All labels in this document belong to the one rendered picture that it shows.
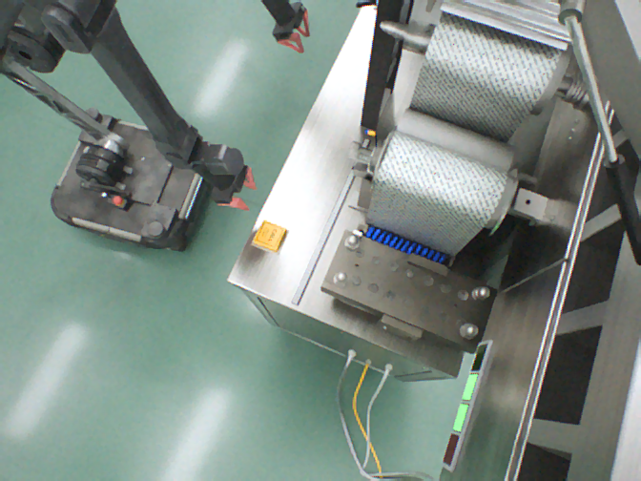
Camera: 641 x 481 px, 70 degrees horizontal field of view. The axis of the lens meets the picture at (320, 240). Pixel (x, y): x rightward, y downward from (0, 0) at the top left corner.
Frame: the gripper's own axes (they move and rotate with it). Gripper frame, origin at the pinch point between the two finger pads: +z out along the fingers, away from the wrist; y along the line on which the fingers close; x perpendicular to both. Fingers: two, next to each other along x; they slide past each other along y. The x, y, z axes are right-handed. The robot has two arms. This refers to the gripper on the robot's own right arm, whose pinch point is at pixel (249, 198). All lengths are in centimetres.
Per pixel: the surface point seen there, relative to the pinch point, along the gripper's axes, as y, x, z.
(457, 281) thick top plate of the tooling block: -7, -47, 29
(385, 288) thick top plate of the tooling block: -13.2, -32.9, 20.6
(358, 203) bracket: 10.7, -17.5, 23.4
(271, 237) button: -5.0, 0.7, 13.7
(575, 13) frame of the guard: -14, -76, -54
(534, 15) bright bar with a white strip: 33, -64, -10
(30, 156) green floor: 31, 179, 19
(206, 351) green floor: -38, 73, 79
